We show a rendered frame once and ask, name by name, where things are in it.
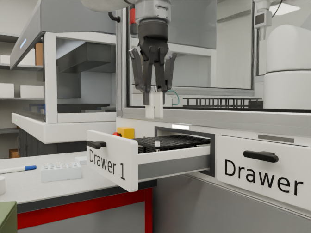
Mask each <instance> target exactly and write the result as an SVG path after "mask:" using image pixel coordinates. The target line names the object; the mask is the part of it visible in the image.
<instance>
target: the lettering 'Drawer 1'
mask: <svg viewBox="0 0 311 233"><path fill-rule="evenodd" d="M90 151H92V150H91V149H90ZM92 154H93V151H92ZM96 156H97V155H94V164H95V157H96ZM97 157H99V156H97ZM98 161H99V162H100V157H99V160H97V162H98ZM101 161H102V158H101ZM106 161H107V160H106ZM90 162H93V160H92V161H91V160H90ZM103 162H104V163H103ZM103 162H102V168H103V167H104V166H105V170H106V163H105V159H103ZM109 163H110V164H111V161H108V171H109V167H110V168H112V164H111V166H109ZM97 165H98V163H97ZM120 165H122V177H121V179H123V180H125V178H123V163H120ZM98 166H100V164H99V165H98ZM114 166H116V164H114V163H113V174H114ZM109 172H110V173H111V171H109Z"/></svg>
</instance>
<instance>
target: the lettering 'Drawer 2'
mask: <svg viewBox="0 0 311 233"><path fill-rule="evenodd" d="M227 162H230V163H232V164H233V167H234V171H233V173H232V174H228V173H227ZM241 169H244V167H241V168H240V167H239V170H238V178H239V179H240V171H241ZM247 171H252V172H253V174H247V175H246V180H247V181H248V182H253V183H255V172H254V171H253V170H252V169H247ZM235 172H236V167H235V164H234V163H233V162H232V161H230V160H227V159H226V160H225V175H229V176H233V175H234V174H235ZM248 176H253V180H249V179H248ZM259 176H260V181H261V185H263V186H264V183H265V179H266V177H267V183H268V187H269V188H271V187H272V183H273V180H274V175H272V178H271V182H270V183H269V178H268V174H267V173H265V175H264V179H263V181H262V177H261V172H259ZM282 179H285V180H286V181H287V184H284V183H280V180H282ZM280 184H281V185H285V186H288V187H290V182H289V180H288V179H287V178H285V177H280V178H279V179H278V182H277V185H278V188H279V189H280V190H281V191H282V192H285V193H289V190H283V189H281V187H280ZM298 184H304V182H297V181H296V180H295V182H294V195H297V185H298Z"/></svg>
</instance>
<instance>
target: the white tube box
mask: <svg viewBox="0 0 311 233"><path fill-rule="evenodd" d="M71 163H72V164H73V167H72V168H69V167H68V164H70V163H65V164H66V165H67V167H66V168H63V167H62V165H63V164H64V163H60V166H59V167H57V166H56V164H48V167H47V168H44V165H41V182H49V181H59V180H69V179H78V178H81V165H80V163H79V162H71Z"/></svg>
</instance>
